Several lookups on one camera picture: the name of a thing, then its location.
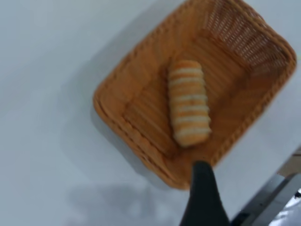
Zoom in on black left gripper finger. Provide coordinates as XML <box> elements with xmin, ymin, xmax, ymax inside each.
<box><xmin>180</xmin><ymin>160</ymin><xmax>230</xmax><ymax>226</ymax></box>

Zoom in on striped bread roll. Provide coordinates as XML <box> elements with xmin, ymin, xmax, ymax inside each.
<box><xmin>167</xmin><ymin>60</ymin><xmax>212</xmax><ymax>148</ymax></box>

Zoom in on orange woven wicker basket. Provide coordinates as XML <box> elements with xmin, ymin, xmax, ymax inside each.
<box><xmin>92</xmin><ymin>0</ymin><xmax>297</xmax><ymax>191</ymax></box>

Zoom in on black metal frame bar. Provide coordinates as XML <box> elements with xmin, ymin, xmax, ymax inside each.
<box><xmin>230</xmin><ymin>173</ymin><xmax>301</xmax><ymax>226</ymax></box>

